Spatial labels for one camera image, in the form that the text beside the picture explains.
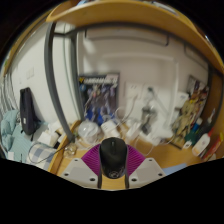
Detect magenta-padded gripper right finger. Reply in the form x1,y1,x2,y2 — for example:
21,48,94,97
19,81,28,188
124,145,167,189

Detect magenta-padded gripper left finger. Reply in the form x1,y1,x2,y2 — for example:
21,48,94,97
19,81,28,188
59,143,104,189

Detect black computer mouse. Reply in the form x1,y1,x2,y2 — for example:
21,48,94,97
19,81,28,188
98,136,129,180

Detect crumpled clear plastic wrapper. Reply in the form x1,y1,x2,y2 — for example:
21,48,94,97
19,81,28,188
63,143,78,158

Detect white power strip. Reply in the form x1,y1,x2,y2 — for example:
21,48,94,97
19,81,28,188
139,131,162,147

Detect clear domed plastic cup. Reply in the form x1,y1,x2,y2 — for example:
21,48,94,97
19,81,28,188
77,119,101,144

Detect white power adapter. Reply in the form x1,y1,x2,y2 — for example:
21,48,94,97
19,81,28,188
126,121,143,141

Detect white tissue packs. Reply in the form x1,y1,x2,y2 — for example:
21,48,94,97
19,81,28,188
36,121,68,148

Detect white cube charger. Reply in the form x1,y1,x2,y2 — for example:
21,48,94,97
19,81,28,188
100,119,121,138

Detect white lotion pump bottle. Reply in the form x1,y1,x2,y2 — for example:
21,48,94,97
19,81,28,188
191,128,214,158

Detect blue bottle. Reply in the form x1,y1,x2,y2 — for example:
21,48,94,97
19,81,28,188
184,118,204,146

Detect brown tree figure model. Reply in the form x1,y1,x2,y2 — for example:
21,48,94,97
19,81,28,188
171,86,209,148

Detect blue checked bedding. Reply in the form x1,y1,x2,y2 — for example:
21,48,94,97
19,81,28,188
0,109,58,166

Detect dark blue model kit box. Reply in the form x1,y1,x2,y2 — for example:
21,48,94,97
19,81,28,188
78,72,121,126

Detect wooden shelf unit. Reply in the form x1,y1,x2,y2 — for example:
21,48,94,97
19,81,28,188
46,0,224,74

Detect tangled white cables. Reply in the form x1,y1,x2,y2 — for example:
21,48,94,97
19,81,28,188
74,93,161,158

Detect white wall socket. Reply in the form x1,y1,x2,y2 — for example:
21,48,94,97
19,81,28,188
124,81,143,100
142,83,159,102

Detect grey metal shelf frame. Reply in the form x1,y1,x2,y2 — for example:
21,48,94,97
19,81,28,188
44,22,224,143

